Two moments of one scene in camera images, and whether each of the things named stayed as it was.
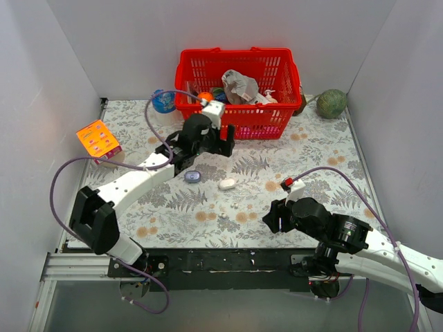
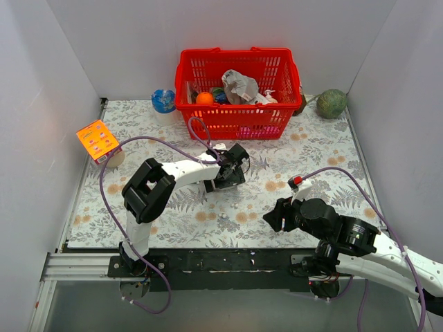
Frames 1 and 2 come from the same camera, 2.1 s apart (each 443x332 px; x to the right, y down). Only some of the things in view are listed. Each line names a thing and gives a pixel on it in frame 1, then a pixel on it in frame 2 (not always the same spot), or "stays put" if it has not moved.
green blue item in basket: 219,94 stays put
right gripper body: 277,219 stays put
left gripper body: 224,142 → 225,183
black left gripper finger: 230,140 → 208,185
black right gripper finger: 272,220 stays put
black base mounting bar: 221,270 stays put
